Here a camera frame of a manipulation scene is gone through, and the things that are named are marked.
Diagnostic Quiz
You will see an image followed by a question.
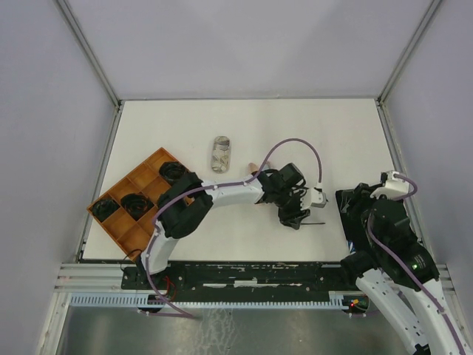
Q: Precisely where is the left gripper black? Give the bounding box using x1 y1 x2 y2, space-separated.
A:
273 187 310 230

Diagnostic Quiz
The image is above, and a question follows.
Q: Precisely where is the pink glasses case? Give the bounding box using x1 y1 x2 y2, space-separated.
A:
248 162 271 174

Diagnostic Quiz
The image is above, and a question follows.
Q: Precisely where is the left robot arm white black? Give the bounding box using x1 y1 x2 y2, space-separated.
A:
137 163 315 288

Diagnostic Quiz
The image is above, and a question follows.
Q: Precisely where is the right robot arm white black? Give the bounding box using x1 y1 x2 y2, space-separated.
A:
336 172 472 354

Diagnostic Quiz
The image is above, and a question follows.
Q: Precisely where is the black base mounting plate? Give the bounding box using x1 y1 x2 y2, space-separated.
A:
120 260 385 301

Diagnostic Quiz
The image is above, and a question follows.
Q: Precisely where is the rolled black tie upper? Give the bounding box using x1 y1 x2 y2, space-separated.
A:
159 161 188 185

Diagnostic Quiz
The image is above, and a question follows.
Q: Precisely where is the rolled black tie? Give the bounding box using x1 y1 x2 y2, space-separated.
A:
159 161 188 185
92 198 117 222

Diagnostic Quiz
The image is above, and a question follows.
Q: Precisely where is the rolled dark green tie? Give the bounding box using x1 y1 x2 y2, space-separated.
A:
120 193 154 220

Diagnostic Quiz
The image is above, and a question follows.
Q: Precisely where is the orange wooden divided tray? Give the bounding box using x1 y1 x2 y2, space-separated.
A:
87 148 188 261

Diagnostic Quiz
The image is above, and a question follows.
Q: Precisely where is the rolled black tie lower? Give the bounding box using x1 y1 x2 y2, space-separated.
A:
92 198 117 222

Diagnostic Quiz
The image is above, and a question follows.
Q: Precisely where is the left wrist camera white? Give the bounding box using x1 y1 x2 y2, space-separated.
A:
301 187 327 209

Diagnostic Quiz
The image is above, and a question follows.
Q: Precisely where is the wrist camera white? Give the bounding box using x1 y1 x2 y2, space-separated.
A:
370 170 418 200
301 187 327 209

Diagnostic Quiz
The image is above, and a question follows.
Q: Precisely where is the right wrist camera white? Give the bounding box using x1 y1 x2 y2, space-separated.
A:
370 170 418 200

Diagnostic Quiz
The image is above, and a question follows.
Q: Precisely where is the white slotted cable duct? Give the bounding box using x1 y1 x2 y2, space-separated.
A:
69 290 352 308

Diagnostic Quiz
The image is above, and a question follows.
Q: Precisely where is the right aluminium frame post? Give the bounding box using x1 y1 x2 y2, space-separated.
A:
376 0 443 106

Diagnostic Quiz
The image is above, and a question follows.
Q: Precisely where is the aluminium frame post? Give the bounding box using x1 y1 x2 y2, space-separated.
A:
376 0 443 106
55 0 123 108

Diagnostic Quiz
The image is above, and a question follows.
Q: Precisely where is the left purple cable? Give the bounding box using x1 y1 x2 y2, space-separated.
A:
146 138 324 319

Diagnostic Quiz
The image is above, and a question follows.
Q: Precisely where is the aluminium front rail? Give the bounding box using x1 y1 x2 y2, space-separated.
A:
53 262 129 294

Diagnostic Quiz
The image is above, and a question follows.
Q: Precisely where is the left aluminium frame post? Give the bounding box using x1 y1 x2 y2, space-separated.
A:
55 0 123 108

